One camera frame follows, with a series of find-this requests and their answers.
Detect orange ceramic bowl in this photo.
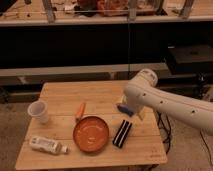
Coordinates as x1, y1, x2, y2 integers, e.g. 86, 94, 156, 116
73, 116, 109, 153

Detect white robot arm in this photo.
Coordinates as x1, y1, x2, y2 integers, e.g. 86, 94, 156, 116
123, 69, 213, 136

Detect blue sponge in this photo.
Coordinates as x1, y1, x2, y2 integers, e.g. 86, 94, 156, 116
117, 104, 134, 117

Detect orange carrot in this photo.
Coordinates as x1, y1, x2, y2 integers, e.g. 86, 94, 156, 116
75, 102, 86, 121

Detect wooden table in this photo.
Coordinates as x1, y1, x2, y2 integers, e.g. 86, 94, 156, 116
15, 81, 167, 171

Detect black white striped eraser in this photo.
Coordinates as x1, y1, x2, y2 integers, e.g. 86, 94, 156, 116
112, 120, 132, 148

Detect white plastic cup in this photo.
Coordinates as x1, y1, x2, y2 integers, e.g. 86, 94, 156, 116
27, 100, 49, 124

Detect red orange clutter on bench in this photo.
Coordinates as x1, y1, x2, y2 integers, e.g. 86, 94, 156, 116
74, 0, 160, 16

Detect white plastic bottle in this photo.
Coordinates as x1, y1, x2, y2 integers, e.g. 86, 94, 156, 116
29, 136, 68, 155

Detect black box on shelf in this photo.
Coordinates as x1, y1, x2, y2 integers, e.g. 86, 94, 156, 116
165, 45, 213, 74

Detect long workbench shelf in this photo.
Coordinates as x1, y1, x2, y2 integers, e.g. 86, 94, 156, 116
0, 0, 213, 27

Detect black floor cables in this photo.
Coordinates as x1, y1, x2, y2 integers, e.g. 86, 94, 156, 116
155, 111, 173, 156

